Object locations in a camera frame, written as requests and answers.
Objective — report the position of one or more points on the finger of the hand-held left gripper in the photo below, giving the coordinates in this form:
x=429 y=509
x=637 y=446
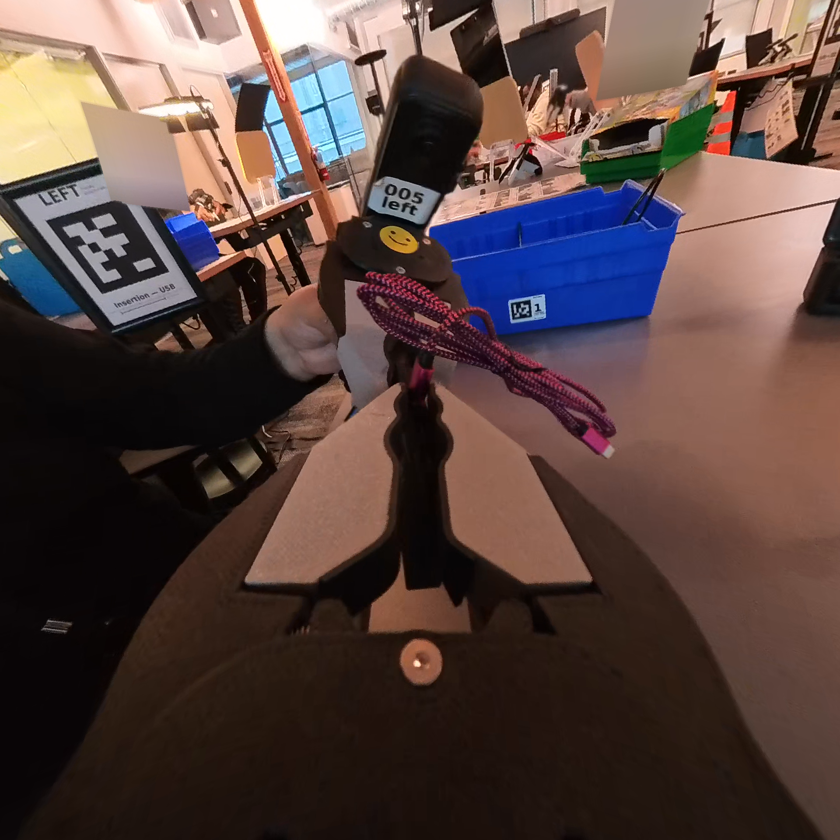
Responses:
x=364 y=367
x=445 y=369

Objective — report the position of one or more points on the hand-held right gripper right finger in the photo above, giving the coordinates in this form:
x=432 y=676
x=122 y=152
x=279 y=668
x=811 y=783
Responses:
x=518 y=512

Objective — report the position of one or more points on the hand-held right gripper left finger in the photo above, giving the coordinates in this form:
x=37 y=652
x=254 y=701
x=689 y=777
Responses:
x=321 y=512

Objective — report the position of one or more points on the translucent plastic bin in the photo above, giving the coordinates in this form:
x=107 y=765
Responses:
x=558 y=275

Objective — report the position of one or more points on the person's left forearm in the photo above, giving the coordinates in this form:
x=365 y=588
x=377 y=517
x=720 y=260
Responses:
x=131 y=387

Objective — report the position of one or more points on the person's left hand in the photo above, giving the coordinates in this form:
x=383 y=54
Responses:
x=302 y=334

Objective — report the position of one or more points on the cardboard sheet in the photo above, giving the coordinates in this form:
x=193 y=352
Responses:
x=505 y=111

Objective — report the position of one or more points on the black floor lamp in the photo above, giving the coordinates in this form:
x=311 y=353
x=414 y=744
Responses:
x=371 y=58

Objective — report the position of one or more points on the picture instruction strip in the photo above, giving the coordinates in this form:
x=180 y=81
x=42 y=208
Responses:
x=512 y=193

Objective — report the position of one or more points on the red fire extinguisher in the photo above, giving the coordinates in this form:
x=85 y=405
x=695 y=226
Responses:
x=320 y=167

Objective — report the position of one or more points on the orange wooden column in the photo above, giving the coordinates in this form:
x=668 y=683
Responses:
x=289 y=111

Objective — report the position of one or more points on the black display screen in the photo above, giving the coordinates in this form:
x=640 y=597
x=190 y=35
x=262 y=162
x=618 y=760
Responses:
x=551 y=46

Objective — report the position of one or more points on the small blue bin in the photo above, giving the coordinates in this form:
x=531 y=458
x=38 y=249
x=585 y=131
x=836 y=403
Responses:
x=193 y=239

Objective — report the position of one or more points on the studio light on stand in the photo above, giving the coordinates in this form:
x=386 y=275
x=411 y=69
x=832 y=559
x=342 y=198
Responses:
x=177 y=105

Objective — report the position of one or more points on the green plastic bin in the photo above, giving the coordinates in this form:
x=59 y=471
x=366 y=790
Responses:
x=682 y=141

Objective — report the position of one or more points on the black framed marker sign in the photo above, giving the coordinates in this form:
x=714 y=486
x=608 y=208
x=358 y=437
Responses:
x=98 y=256

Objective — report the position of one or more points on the orange traffic cone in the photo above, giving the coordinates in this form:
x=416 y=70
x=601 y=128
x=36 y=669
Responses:
x=722 y=128

